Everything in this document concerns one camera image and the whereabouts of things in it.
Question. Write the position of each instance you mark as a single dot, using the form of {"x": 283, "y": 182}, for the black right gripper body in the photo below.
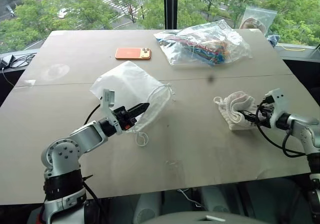
{"x": 265, "y": 114}

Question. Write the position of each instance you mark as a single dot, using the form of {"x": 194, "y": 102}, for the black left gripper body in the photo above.
{"x": 124, "y": 119}

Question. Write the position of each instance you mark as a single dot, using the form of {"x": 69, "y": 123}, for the white towel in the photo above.
{"x": 237, "y": 104}

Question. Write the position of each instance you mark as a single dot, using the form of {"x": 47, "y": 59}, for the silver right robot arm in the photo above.
{"x": 303, "y": 127}

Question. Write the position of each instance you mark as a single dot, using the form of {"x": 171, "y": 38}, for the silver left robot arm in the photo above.
{"x": 85, "y": 137}

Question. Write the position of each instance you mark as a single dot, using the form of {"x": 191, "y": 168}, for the clear bag of colourful items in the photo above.
{"x": 205, "y": 44}

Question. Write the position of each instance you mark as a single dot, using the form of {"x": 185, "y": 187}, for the clear zip bag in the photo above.
{"x": 258, "y": 19}

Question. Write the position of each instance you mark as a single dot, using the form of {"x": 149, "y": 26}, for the orange smartphone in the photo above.
{"x": 130, "y": 53}

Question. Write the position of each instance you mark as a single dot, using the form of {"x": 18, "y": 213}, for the blue cloth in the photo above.
{"x": 273, "y": 40}

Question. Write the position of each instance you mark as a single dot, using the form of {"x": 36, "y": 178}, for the grey rounded robot body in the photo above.
{"x": 192, "y": 219}

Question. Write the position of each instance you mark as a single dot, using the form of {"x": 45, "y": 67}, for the white car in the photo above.
{"x": 62, "y": 13}

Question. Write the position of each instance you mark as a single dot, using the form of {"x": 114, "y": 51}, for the grey power adapter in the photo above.
{"x": 6, "y": 61}

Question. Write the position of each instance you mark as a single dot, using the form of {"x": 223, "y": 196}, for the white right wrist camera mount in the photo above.
{"x": 278, "y": 101}

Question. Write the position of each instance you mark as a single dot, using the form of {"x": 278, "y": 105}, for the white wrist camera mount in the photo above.
{"x": 278, "y": 101}
{"x": 109, "y": 99}

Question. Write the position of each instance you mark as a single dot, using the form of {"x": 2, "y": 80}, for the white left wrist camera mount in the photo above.
{"x": 109, "y": 99}

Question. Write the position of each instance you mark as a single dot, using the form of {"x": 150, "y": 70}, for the dark window frame post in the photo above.
{"x": 170, "y": 4}

